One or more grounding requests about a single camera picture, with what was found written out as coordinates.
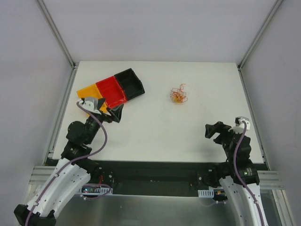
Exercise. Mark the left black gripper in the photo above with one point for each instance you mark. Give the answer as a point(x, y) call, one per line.
point(106, 114)

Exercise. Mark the black plastic bin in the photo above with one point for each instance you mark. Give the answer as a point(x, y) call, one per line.
point(130, 83)

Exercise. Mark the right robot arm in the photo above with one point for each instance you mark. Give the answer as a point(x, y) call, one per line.
point(237, 176)

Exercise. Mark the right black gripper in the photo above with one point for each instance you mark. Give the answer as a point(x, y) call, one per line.
point(225, 133)

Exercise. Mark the yellow plastic bin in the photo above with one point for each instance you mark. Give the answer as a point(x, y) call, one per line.
point(92, 91)

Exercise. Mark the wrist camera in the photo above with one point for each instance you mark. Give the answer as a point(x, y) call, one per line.
point(241, 124)
point(89, 104)

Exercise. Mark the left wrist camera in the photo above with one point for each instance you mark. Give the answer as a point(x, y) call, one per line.
point(89, 104)

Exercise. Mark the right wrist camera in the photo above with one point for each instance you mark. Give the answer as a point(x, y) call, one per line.
point(241, 124)

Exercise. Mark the red plastic bin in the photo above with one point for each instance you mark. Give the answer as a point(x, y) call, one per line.
point(111, 91)

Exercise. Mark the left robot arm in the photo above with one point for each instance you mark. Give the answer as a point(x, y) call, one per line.
point(73, 170)

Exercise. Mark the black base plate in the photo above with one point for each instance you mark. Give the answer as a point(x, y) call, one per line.
point(176, 179)

